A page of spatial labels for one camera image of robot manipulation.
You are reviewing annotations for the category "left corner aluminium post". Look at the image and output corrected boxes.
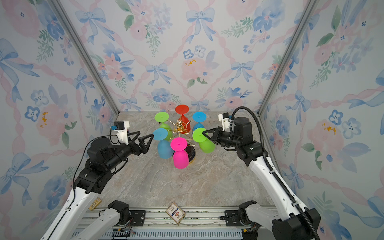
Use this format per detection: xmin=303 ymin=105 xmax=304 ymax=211
xmin=48 ymin=0 xmax=120 ymax=116

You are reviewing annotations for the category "corner aluminium post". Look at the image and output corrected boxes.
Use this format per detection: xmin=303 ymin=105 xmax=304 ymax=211
xmin=258 ymin=0 xmax=318 ymax=116
xmin=48 ymin=0 xmax=120 ymax=116

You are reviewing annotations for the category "lime green wine glass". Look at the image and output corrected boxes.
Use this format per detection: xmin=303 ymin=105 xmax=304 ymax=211
xmin=155 ymin=112 xmax=173 ymax=141
xmin=193 ymin=128 xmax=216 ymax=154

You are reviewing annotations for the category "yellow label tag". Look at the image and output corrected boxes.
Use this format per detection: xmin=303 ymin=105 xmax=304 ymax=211
xmin=89 ymin=197 xmax=102 ymax=211

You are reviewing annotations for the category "red wine glass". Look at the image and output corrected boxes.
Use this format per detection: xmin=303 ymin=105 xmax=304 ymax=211
xmin=175 ymin=105 xmax=191 ymax=134

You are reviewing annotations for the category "right corner aluminium post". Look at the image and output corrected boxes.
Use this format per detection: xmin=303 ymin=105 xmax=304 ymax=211
xmin=258 ymin=0 xmax=318 ymax=116

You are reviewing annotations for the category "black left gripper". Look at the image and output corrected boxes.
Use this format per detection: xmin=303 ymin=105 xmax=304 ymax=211
xmin=105 ymin=131 xmax=153 ymax=173

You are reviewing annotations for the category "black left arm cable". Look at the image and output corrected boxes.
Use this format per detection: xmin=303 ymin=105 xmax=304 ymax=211
xmin=53 ymin=133 xmax=130 ymax=240

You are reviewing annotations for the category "magenta wine glass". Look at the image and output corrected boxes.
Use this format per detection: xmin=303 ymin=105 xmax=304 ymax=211
xmin=171 ymin=137 xmax=189 ymax=169

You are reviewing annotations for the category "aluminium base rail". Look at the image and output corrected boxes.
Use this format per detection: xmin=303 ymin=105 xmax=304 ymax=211
xmin=74 ymin=205 xmax=301 ymax=240

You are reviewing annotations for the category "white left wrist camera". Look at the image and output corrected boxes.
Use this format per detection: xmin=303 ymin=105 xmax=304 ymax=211
xmin=111 ymin=121 xmax=130 ymax=145

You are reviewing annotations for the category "lime green back wine glass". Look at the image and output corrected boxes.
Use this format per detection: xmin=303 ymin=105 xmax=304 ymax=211
xmin=155 ymin=112 xmax=173 ymax=141

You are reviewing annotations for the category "blue back wine glass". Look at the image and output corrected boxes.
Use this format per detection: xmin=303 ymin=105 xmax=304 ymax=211
xmin=193 ymin=112 xmax=207 ymax=131

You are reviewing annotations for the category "black corrugated cable conduit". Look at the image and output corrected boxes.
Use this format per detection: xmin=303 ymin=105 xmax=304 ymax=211
xmin=230 ymin=106 xmax=321 ymax=240

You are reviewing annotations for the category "diamond printed card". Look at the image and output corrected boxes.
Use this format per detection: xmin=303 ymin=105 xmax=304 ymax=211
xmin=166 ymin=202 xmax=186 ymax=225

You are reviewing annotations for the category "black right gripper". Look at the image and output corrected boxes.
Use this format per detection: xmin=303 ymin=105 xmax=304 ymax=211
xmin=202 ymin=128 xmax=242 ymax=150

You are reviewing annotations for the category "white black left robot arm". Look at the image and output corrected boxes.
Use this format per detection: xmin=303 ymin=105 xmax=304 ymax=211
xmin=42 ymin=131 xmax=154 ymax=240

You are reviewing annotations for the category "gold wire glass rack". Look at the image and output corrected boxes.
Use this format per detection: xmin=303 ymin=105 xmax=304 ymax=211
xmin=168 ymin=118 xmax=196 ymax=165

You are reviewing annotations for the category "light blue front wine glass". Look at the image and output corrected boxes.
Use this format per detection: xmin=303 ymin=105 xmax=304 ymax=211
xmin=153 ymin=128 xmax=174 ymax=159

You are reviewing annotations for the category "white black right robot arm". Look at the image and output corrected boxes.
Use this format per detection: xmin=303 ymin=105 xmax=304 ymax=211
xmin=211 ymin=113 xmax=321 ymax=240

